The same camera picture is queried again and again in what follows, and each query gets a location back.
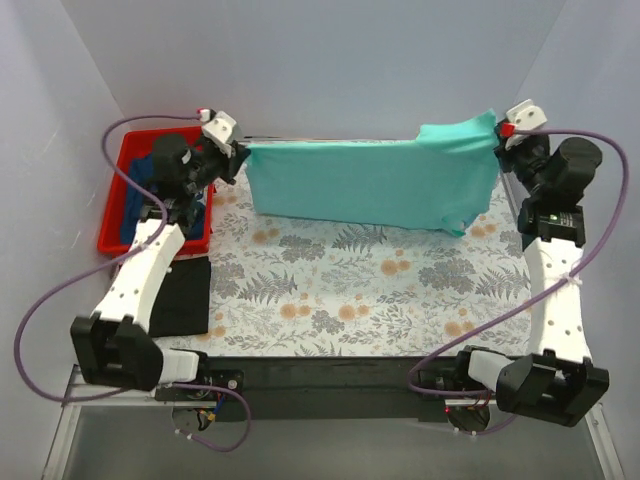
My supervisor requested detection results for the mint green t-shirt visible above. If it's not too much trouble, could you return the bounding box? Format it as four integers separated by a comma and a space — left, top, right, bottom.
246, 110, 499, 236

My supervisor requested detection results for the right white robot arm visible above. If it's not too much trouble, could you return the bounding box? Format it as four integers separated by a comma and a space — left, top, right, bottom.
452, 135, 609, 427

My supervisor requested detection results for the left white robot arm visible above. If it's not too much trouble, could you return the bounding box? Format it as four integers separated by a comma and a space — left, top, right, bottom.
70, 132, 249, 400

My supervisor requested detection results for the navy blue printed t-shirt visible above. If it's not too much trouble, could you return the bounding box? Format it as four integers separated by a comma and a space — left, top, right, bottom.
121, 155, 211, 244

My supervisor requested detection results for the red plastic bin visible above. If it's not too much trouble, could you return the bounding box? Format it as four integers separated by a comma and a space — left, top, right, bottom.
97, 126, 216, 257

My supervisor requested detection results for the floral patterned table mat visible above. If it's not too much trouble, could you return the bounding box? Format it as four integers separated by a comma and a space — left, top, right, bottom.
155, 175, 531, 356

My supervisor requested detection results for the folded black t-shirt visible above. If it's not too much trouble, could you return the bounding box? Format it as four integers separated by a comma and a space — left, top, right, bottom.
148, 257, 211, 338

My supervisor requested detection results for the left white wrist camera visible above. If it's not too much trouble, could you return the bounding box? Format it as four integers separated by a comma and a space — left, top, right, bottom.
197, 108, 243, 158

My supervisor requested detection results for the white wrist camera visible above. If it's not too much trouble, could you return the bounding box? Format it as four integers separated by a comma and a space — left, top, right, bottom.
498, 99, 547, 150
197, 108, 243, 158

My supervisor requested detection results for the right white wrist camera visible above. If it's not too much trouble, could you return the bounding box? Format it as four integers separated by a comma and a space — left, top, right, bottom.
498, 99, 547, 150

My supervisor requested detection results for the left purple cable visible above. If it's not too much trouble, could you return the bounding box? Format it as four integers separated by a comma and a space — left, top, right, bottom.
13, 112, 252, 452

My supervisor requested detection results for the purple cable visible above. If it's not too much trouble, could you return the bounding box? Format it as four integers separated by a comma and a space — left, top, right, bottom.
407, 128, 629, 437
13, 112, 252, 452

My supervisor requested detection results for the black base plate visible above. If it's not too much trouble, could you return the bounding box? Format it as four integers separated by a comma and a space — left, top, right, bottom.
154, 355, 506, 424

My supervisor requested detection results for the aluminium mounting rail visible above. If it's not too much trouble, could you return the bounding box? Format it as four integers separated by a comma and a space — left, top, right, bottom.
63, 365, 171, 407

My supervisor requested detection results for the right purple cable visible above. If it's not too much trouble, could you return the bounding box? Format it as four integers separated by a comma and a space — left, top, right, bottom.
407, 128, 629, 437

